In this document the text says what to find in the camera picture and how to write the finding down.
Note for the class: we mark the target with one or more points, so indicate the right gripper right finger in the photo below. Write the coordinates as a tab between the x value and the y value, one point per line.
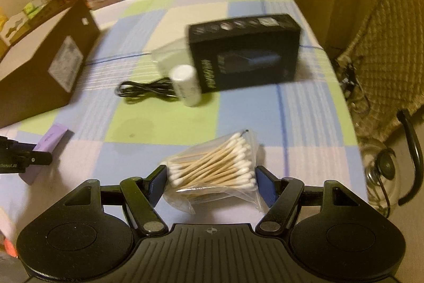
285	198

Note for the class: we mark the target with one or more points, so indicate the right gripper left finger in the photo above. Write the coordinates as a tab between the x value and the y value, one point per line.
137	198

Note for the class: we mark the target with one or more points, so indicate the purple cream tube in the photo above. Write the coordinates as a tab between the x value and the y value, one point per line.
43	150

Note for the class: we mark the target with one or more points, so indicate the cotton swab bag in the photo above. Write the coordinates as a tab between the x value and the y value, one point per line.
214	170

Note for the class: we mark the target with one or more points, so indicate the brown cardboard shoe box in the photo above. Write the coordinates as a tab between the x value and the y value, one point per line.
39	73

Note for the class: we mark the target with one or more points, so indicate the small white bottle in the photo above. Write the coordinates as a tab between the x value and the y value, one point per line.
185	84

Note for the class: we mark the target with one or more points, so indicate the translucent plastic cup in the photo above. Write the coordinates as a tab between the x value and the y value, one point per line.
171	55

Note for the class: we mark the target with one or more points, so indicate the green tissue packs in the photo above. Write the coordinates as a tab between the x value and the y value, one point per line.
32	8

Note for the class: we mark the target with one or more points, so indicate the brown cardboard carton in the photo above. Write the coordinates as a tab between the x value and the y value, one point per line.
20	25

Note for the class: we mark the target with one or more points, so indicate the black shaver box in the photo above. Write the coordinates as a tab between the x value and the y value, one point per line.
244	51

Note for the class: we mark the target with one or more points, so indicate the glass kettle black handle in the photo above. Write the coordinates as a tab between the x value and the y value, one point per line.
382	171

